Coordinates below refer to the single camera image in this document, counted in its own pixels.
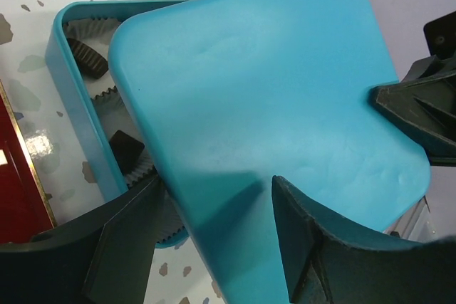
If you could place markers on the white paper cup liners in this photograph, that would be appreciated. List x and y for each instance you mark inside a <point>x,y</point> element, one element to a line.
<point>108,104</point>

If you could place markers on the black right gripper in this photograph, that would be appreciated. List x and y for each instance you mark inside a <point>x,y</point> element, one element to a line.
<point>422,105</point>

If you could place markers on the red lacquer tray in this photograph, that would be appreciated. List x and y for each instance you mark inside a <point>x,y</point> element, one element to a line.
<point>25,210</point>

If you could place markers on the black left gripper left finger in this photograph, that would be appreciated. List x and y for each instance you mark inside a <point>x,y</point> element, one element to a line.
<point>103,256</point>

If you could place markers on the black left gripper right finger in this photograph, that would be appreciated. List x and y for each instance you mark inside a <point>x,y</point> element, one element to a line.
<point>328,258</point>

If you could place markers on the dark oval leaf chocolate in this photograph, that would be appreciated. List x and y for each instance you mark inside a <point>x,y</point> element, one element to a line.
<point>88,60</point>

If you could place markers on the teal tin lid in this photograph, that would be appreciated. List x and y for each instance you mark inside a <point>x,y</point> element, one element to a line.
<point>229,93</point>

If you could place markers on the teal tin box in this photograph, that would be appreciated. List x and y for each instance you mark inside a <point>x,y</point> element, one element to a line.
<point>74,93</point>

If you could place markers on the dark round chocolate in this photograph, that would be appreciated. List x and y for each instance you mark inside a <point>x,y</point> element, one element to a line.
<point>126,151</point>

